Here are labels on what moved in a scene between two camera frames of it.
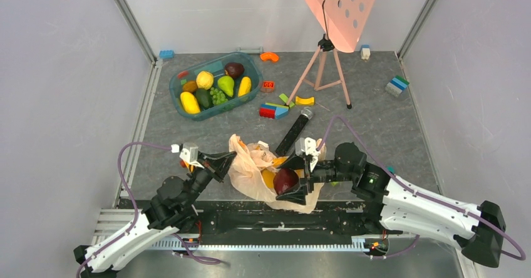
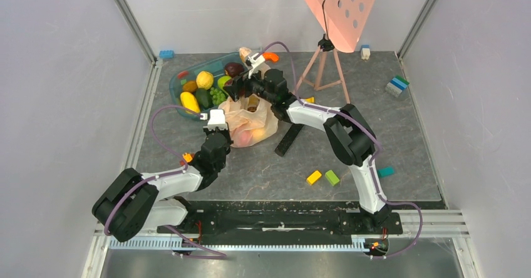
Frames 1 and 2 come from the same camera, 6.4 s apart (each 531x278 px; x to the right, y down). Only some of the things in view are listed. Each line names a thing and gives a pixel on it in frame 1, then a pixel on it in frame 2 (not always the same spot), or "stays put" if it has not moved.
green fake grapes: (218, 96) stays put
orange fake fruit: (268, 175) -> (258, 133)
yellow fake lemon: (204, 79) stays put
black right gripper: (309, 173) -> (236, 87)
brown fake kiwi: (190, 86) stays put
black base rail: (224, 218) stays put
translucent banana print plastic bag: (247, 164) -> (252, 120)
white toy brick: (365, 53) stays put
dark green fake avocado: (205, 98) stays put
